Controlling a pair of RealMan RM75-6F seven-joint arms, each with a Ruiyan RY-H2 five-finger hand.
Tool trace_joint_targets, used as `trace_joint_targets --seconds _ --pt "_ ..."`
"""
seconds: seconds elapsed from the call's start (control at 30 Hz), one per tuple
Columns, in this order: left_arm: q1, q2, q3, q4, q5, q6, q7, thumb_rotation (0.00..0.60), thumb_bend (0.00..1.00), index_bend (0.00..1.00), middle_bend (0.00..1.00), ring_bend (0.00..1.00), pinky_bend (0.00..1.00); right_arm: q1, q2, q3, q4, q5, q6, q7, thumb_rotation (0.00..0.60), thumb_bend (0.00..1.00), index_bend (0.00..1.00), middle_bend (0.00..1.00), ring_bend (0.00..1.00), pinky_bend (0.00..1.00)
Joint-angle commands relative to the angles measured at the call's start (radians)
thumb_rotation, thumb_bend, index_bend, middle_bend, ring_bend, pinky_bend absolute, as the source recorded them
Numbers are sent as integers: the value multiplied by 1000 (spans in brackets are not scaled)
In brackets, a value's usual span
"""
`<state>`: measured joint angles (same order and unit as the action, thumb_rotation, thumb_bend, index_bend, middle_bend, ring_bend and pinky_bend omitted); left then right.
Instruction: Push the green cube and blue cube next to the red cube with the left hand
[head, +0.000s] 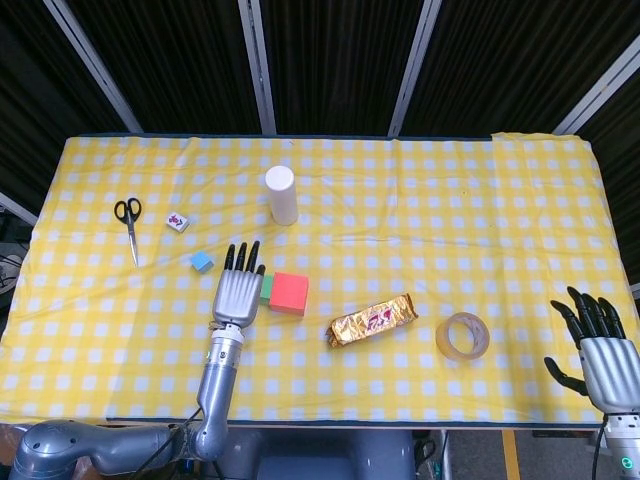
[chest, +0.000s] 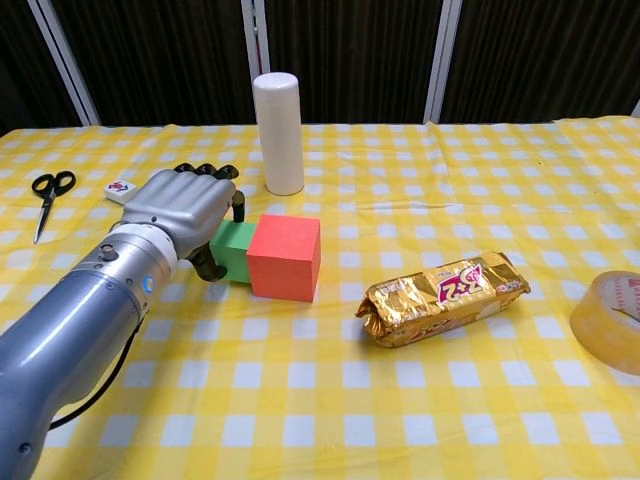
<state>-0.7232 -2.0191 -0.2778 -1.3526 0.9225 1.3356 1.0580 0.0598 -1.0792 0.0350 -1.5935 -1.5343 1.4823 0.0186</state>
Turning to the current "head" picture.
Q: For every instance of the small blue cube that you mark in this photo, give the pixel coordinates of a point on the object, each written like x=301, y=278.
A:
x=202, y=262

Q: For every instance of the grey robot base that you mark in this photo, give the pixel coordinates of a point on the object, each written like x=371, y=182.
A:
x=325, y=455

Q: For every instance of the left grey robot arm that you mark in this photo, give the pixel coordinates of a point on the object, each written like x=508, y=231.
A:
x=215, y=390

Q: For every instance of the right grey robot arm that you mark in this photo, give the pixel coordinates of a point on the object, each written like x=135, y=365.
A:
x=625, y=445

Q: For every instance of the white frame post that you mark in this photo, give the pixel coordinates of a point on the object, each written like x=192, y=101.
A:
x=600, y=85
x=414, y=65
x=95, y=70
x=17, y=206
x=257, y=65

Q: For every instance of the green cube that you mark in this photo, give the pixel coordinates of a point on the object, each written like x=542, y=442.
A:
x=266, y=290

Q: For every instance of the white mahjong tile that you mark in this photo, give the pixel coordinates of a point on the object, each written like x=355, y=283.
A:
x=178, y=221

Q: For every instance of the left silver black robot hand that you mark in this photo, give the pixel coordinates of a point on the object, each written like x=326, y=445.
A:
x=237, y=300

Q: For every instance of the gold biscuit packet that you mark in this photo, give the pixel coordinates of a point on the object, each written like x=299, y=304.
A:
x=372, y=321

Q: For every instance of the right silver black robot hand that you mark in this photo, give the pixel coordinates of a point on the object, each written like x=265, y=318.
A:
x=610, y=370

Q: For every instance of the yellow white checked tablecloth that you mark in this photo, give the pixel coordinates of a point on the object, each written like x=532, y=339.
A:
x=400, y=225

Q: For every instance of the white cylinder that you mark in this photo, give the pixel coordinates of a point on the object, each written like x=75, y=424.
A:
x=282, y=200

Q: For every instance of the grey metal table leg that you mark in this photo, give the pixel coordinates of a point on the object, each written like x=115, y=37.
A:
x=446, y=455

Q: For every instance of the clear tape roll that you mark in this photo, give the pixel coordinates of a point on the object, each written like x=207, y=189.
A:
x=443, y=345

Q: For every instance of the red-orange block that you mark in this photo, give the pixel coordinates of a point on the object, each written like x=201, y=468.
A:
x=289, y=294

